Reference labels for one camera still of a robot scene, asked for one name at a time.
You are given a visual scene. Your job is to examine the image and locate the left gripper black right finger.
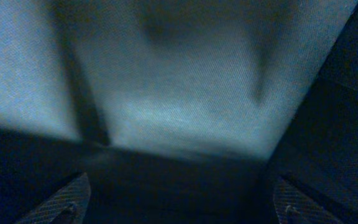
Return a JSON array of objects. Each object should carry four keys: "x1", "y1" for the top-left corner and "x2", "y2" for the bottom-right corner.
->
[{"x1": 273, "y1": 177, "x2": 344, "y2": 224}]

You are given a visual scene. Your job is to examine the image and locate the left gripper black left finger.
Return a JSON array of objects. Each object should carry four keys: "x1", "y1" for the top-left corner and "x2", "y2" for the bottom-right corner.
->
[{"x1": 14, "y1": 172, "x2": 91, "y2": 224}]

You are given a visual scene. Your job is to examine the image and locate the black open gift box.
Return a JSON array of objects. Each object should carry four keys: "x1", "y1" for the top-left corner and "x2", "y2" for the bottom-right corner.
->
[{"x1": 0, "y1": 1, "x2": 358, "y2": 223}]

